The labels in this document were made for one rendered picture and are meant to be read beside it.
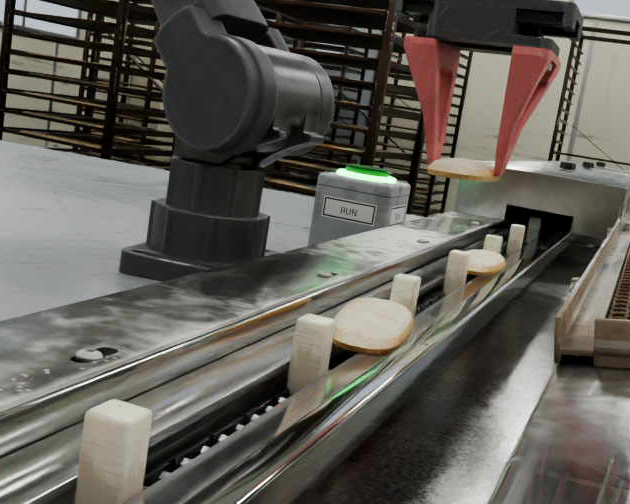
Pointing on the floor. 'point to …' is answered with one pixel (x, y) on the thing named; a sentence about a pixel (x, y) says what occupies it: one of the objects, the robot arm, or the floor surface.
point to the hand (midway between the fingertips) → (467, 157)
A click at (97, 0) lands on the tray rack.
